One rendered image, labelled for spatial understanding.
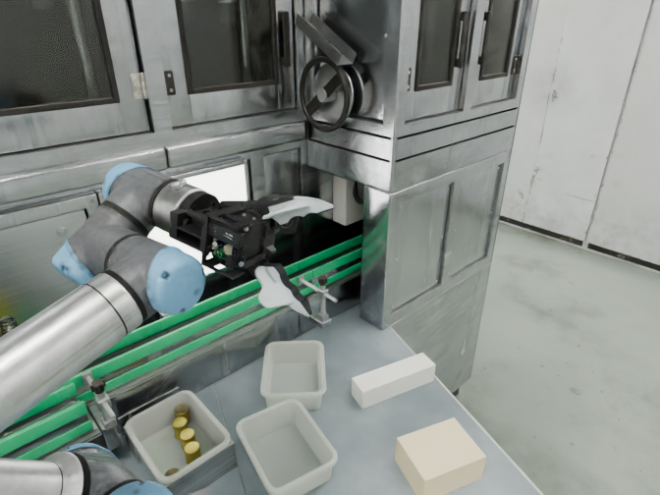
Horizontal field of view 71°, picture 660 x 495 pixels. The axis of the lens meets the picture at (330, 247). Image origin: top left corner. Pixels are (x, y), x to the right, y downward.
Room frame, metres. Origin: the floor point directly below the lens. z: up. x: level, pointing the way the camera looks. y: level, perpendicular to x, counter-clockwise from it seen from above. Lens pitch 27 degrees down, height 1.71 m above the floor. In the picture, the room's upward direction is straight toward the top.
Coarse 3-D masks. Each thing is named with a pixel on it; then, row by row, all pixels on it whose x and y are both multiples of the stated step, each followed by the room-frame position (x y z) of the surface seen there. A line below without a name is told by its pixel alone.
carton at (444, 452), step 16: (416, 432) 0.77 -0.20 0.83; (432, 432) 0.77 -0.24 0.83; (448, 432) 0.77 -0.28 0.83; (464, 432) 0.77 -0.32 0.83; (400, 448) 0.73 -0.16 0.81; (416, 448) 0.72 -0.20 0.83; (432, 448) 0.72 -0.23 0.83; (448, 448) 0.72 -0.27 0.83; (464, 448) 0.72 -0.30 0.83; (400, 464) 0.73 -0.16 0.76; (416, 464) 0.68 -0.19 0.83; (432, 464) 0.68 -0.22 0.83; (448, 464) 0.68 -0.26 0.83; (464, 464) 0.68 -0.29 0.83; (480, 464) 0.70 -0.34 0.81; (416, 480) 0.66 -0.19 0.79; (432, 480) 0.65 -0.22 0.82; (448, 480) 0.66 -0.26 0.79; (464, 480) 0.68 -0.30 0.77
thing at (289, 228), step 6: (222, 204) 0.58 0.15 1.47; (228, 204) 0.58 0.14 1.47; (234, 204) 0.58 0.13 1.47; (240, 204) 0.59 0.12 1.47; (246, 204) 0.59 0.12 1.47; (294, 222) 0.61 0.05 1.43; (282, 228) 0.60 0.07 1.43; (288, 228) 0.61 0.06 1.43; (294, 228) 0.62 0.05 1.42; (276, 234) 0.61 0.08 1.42
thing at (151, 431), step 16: (176, 400) 0.86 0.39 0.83; (192, 400) 0.86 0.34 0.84; (144, 416) 0.81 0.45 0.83; (160, 416) 0.83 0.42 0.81; (192, 416) 0.86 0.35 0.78; (208, 416) 0.80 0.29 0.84; (128, 432) 0.75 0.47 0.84; (144, 432) 0.80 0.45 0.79; (160, 432) 0.81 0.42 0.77; (208, 432) 0.80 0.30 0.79; (224, 432) 0.75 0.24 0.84; (144, 448) 0.77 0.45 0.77; (160, 448) 0.77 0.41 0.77; (176, 448) 0.77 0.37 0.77; (208, 448) 0.77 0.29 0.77; (224, 448) 0.72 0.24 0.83; (160, 464) 0.72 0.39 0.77; (176, 464) 0.72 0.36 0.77; (192, 464) 0.67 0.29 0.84; (160, 480) 0.63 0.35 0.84
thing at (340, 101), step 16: (304, 80) 1.46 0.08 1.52; (320, 80) 1.46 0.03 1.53; (336, 80) 1.36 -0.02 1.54; (304, 96) 1.47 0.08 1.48; (320, 96) 1.40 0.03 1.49; (336, 96) 1.41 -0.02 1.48; (352, 96) 1.36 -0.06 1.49; (304, 112) 1.45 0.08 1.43; (320, 112) 1.46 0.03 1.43; (336, 112) 1.41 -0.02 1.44; (320, 128) 1.40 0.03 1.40; (336, 128) 1.35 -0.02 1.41
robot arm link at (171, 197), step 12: (180, 180) 0.60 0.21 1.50; (168, 192) 0.58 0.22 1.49; (180, 192) 0.58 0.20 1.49; (192, 192) 0.59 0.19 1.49; (156, 204) 0.58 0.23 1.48; (168, 204) 0.57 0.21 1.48; (180, 204) 0.57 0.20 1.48; (156, 216) 0.57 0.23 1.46; (168, 216) 0.56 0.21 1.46; (168, 228) 0.57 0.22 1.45
